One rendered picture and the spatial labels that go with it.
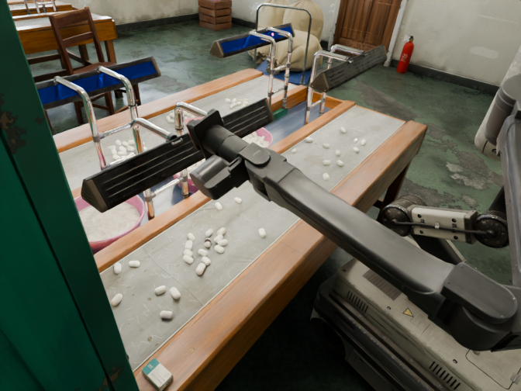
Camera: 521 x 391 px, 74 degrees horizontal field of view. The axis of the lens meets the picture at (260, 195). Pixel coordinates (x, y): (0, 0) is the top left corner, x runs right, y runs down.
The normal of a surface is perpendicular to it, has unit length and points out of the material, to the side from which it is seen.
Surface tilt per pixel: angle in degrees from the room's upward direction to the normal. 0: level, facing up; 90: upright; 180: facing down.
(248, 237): 0
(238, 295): 0
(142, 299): 0
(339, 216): 23
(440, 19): 90
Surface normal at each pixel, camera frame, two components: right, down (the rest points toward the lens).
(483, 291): -0.19, -0.61
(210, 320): 0.07, -0.79
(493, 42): -0.64, 0.45
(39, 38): 0.76, 0.44
